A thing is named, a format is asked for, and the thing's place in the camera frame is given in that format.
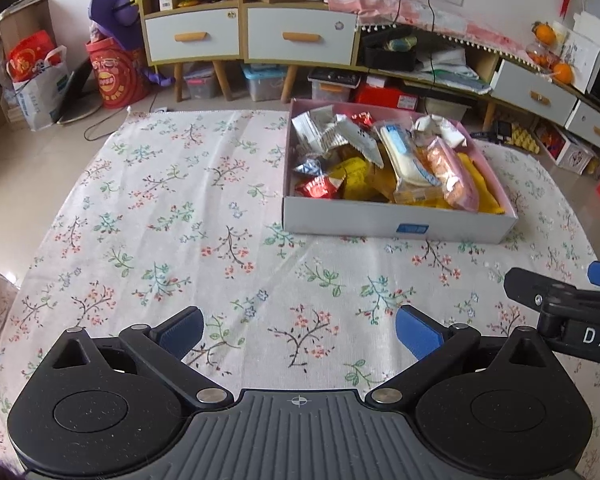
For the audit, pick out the small red snack pack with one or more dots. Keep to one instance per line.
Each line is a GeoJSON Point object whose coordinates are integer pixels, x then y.
{"type": "Point", "coordinates": [363, 120]}

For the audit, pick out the small silver blue pack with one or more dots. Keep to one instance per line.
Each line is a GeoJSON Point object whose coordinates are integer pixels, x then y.
{"type": "Point", "coordinates": [310, 167]}

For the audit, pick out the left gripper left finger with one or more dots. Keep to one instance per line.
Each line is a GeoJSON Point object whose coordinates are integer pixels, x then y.
{"type": "Point", "coordinates": [158, 352]}

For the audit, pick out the yellow ridged snack pack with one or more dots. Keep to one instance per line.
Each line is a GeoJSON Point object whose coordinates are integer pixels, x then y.
{"type": "Point", "coordinates": [488, 204]}

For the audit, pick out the pink cloth runner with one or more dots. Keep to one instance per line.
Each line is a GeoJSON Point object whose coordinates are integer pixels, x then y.
{"type": "Point", "coordinates": [425, 16]}

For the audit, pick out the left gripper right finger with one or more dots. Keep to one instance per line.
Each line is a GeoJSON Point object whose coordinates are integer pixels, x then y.
{"type": "Point", "coordinates": [438, 350]}

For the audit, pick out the pink silver cardboard box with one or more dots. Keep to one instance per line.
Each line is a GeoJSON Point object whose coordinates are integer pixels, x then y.
{"type": "Point", "coordinates": [382, 216]}

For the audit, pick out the clear blue bread pack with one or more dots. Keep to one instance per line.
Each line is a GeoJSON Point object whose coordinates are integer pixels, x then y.
{"type": "Point", "coordinates": [415, 183]}

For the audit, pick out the wooden shelf drawer cabinet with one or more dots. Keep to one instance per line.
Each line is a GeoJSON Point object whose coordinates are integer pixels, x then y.
{"type": "Point", "coordinates": [290, 34]}

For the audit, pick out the pink wafer pack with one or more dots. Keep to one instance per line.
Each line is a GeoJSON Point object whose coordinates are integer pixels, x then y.
{"type": "Point", "coordinates": [458, 188]}

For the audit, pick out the orange fruit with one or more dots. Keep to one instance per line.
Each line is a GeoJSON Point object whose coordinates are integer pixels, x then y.
{"type": "Point", "coordinates": [563, 73]}
{"type": "Point", "coordinates": [544, 33]}

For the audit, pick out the white red shopping bag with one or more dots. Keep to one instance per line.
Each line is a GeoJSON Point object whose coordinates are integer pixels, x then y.
{"type": "Point", "coordinates": [37, 72]}

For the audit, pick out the white monkey biscuit pack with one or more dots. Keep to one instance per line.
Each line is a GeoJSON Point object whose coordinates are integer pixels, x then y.
{"type": "Point", "coordinates": [359, 139]}

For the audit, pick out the low wooden tv console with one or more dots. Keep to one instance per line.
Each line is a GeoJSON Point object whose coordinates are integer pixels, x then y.
{"type": "Point", "coordinates": [453, 64]}

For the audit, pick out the red white candy pack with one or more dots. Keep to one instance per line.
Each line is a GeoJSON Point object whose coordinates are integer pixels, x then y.
{"type": "Point", "coordinates": [321, 187]}

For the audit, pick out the orange fruit upper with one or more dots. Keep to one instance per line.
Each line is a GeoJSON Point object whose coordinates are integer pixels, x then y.
{"type": "Point", "coordinates": [544, 33]}

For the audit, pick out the red box under console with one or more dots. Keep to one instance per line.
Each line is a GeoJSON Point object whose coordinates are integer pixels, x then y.
{"type": "Point", "coordinates": [391, 97]}

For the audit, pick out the white text snack pack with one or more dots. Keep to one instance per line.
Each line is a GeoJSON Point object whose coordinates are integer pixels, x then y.
{"type": "Point", "coordinates": [429, 127]}

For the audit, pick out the orange fruit lower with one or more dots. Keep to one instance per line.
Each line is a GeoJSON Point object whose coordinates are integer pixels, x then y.
{"type": "Point", "coordinates": [563, 73]}

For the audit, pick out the purple plush toy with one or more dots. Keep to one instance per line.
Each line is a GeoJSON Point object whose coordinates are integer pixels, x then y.
{"type": "Point", "coordinates": [120, 19]}

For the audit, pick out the floral tablecloth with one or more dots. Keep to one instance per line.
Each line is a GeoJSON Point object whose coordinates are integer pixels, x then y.
{"type": "Point", "coordinates": [186, 210]}

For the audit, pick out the yellow waffle snack pack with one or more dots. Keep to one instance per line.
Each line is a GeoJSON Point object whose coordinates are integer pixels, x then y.
{"type": "Point", "coordinates": [352, 174]}

